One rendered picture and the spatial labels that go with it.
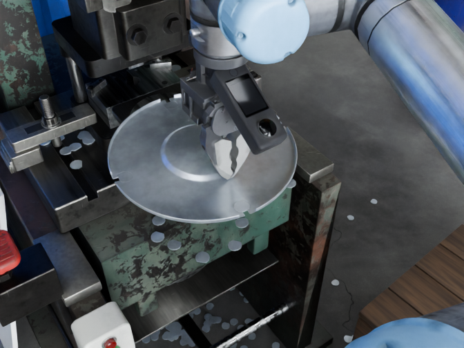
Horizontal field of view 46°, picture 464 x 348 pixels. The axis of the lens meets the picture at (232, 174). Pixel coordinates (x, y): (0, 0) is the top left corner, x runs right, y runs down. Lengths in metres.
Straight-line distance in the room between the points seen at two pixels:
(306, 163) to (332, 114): 1.22
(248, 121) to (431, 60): 0.25
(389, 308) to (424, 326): 0.90
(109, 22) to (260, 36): 0.39
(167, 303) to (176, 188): 0.49
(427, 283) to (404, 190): 0.74
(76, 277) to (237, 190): 0.29
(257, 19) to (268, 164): 0.37
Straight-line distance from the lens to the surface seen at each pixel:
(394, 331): 0.33
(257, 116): 0.67
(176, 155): 0.84
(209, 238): 1.01
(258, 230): 1.09
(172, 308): 1.24
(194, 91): 0.72
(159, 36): 0.87
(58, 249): 0.94
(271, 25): 0.51
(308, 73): 2.49
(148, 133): 0.89
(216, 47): 0.65
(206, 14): 0.63
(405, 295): 1.25
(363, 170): 2.03
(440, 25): 0.52
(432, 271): 1.31
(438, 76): 0.48
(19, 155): 0.98
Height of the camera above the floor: 1.34
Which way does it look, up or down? 43 degrees down
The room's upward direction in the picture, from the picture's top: straight up
